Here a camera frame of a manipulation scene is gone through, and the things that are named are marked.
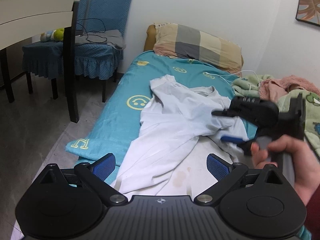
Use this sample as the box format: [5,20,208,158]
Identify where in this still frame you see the white t-shirt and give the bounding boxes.
[110,74,251,196]

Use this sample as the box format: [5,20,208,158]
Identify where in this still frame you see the white charging cable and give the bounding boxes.
[206,70,261,91]

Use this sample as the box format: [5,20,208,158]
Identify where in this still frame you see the black cable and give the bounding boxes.
[75,18,108,44]

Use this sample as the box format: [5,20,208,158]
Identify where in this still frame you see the blue covered chair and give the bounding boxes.
[74,0,134,103]
[22,0,92,101]

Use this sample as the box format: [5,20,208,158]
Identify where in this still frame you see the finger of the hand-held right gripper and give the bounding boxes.
[220,135,258,156]
[211,108,237,118]

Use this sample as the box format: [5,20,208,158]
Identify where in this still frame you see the framed leaf wall picture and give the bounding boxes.
[295,0,320,27]

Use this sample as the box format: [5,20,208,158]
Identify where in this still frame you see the teal patterned bed sheet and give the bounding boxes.
[65,51,312,240]

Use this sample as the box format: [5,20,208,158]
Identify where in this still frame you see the pink fluffy blanket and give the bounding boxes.
[259,75,320,103]

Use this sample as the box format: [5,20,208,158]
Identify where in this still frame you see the green plush toy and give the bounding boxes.
[40,27,66,43]

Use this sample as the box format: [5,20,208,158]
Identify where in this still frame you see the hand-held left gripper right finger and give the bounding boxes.
[194,153,293,207]

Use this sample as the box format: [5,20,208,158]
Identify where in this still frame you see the grey cloth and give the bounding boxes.
[75,29,127,51]

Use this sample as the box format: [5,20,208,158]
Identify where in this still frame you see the green cartoon blanket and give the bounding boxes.
[231,74,320,161]

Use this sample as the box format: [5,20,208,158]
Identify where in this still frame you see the white table with black legs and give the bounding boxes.
[0,0,87,123]

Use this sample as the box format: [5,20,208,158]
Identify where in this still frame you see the person's right hand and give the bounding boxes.
[251,135,320,205]

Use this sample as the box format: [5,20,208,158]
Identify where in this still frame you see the brown cushion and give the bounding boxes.
[144,24,244,72]

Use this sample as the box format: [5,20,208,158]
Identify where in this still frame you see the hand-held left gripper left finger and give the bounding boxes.
[39,153,128,207]

